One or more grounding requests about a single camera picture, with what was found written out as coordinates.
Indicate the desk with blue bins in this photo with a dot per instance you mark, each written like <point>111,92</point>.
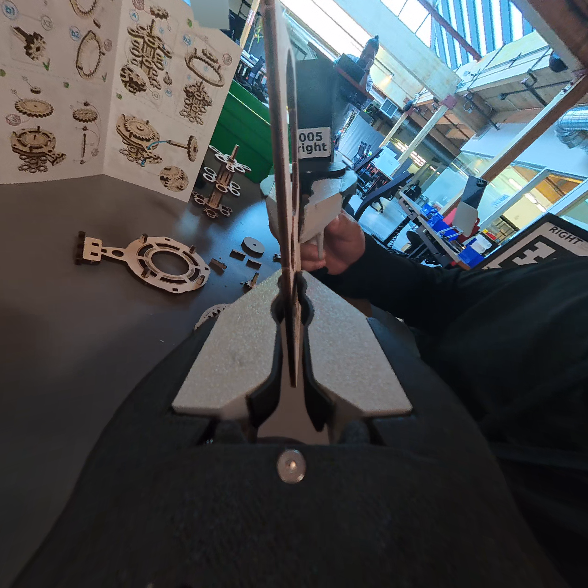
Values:
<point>441,239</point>

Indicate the person's black clothed torso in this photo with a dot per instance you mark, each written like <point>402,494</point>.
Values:
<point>528,413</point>

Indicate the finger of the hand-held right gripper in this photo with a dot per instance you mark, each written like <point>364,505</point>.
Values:
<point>324,206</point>
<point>268,193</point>

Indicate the thin wooden part sheet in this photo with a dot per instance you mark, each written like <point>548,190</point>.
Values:
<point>280,138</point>

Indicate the person's right hand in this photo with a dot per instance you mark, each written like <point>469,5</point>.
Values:
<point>344,243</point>

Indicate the green sofa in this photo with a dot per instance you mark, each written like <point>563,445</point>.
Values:
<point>243,128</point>

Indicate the person's right forearm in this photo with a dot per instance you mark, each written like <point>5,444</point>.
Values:
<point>436,285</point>

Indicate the black white marker board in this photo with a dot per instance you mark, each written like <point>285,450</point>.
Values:
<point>551,250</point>

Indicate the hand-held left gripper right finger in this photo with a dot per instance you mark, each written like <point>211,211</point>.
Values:
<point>353,353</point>

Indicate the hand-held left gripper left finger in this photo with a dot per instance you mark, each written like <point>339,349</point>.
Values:
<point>229,353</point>

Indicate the small round wooden disc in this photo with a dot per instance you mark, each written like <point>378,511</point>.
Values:
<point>253,246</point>

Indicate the folded paper instruction sheet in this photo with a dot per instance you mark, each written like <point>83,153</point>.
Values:
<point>59,115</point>

